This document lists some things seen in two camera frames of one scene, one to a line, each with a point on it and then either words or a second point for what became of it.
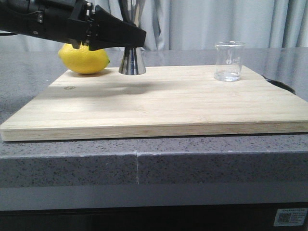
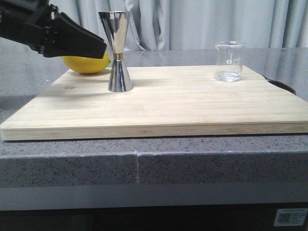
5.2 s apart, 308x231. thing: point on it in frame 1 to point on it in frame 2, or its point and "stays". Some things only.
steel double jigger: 132,62 to 116,25
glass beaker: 228,60 stays
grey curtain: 193,24 stays
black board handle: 280,84 stays
